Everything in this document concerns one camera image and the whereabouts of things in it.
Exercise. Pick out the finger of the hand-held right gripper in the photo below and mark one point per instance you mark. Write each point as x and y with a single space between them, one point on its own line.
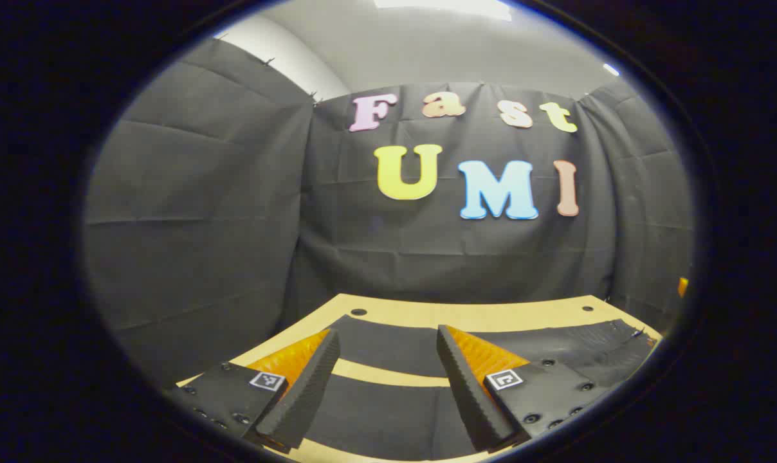
683 287

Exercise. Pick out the small ceiling light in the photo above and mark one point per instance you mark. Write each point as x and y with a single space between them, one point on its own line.
612 69

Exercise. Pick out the dark jeans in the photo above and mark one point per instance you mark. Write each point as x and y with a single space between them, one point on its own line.
388 415

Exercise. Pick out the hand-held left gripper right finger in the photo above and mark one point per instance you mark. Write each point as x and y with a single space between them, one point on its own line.
469 399

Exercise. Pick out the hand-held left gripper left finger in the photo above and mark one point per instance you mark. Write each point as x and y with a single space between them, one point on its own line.
301 399

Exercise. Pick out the black backdrop cloth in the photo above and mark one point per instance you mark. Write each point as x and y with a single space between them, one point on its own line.
427 257

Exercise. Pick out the ceiling light panel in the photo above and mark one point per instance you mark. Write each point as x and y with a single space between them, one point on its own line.
443 8

